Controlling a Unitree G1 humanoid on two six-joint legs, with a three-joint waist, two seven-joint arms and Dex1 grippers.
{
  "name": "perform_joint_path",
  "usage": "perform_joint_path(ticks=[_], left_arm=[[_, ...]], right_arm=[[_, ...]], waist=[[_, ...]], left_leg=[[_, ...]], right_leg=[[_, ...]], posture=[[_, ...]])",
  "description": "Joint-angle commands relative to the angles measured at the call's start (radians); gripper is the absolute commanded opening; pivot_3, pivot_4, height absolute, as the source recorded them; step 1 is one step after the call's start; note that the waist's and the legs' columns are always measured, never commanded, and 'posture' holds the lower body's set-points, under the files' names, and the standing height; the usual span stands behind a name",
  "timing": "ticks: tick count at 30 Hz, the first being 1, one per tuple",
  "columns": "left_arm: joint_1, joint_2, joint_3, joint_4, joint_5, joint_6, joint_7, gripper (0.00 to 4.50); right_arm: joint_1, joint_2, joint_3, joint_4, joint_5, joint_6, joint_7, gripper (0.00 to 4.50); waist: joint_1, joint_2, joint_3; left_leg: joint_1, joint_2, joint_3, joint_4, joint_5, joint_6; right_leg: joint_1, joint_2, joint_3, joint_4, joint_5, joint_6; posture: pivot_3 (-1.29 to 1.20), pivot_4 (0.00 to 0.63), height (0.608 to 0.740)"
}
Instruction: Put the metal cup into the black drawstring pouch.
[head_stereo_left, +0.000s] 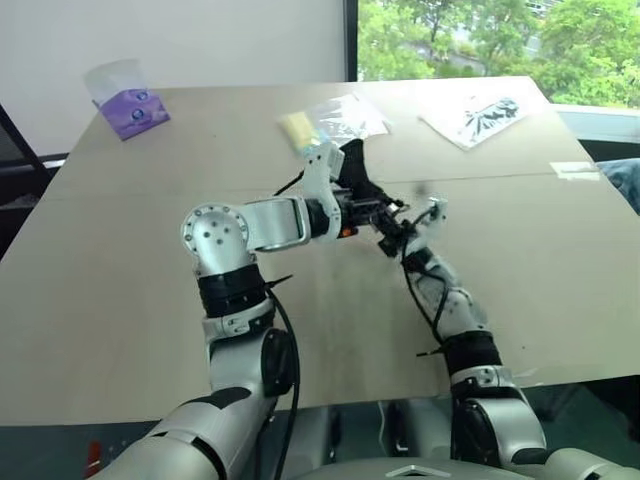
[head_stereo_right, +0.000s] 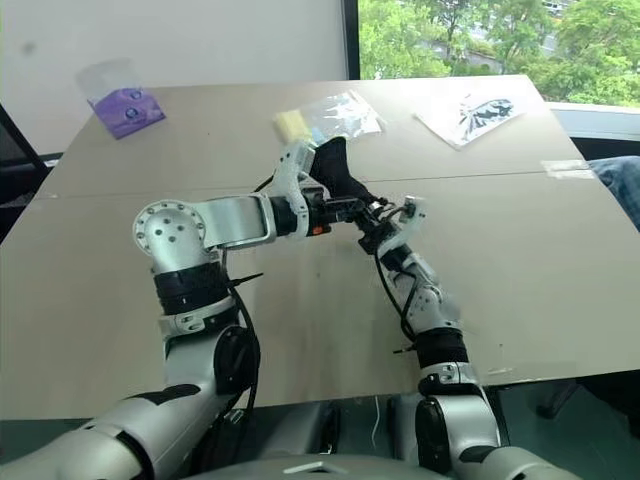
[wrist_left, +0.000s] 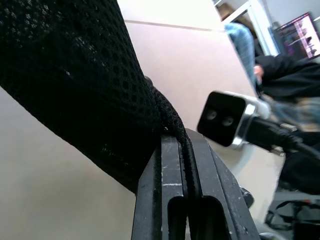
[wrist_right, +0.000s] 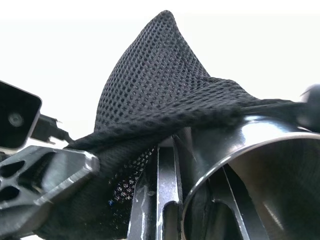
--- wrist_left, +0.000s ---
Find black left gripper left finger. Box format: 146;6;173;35
130;134;189;240

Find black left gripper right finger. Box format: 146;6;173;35
185;128;261;240

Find black mesh drawstring pouch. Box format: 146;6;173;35
0;0;199;199

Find person in black jacket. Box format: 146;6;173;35
252;54;320;131

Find computer monitor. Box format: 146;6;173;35
275;11;320;61

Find black and silver stereo camera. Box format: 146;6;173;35
196;90;259;151

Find black camera cable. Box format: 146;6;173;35
246;116;320;161

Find white shelf frame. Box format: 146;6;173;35
211;0;281;56

